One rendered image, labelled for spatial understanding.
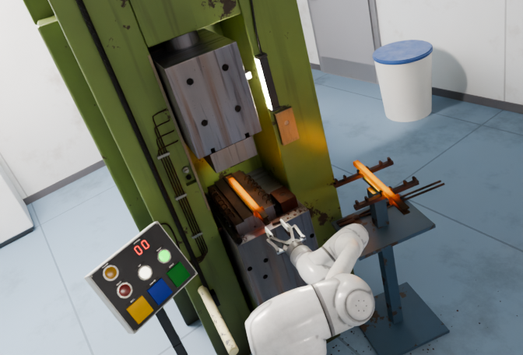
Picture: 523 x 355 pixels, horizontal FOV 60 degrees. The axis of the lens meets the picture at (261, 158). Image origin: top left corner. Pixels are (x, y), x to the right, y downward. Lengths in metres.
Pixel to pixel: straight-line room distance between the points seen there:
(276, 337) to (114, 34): 1.23
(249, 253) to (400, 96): 2.80
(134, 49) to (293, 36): 0.69
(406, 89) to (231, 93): 2.85
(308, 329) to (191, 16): 1.26
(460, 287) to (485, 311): 0.20
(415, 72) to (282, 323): 3.57
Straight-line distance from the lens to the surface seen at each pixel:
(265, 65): 1.99
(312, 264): 1.69
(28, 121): 5.38
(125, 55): 1.85
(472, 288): 2.99
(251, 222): 2.12
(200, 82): 1.79
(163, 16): 1.86
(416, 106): 4.59
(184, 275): 1.93
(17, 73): 5.27
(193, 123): 1.82
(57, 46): 2.27
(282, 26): 2.04
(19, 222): 4.96
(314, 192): 2.39
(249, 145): 1.94
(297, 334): 1.11
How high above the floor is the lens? 2.21
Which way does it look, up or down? 29 degrees down
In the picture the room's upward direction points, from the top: 17 degrees counter-clockwise
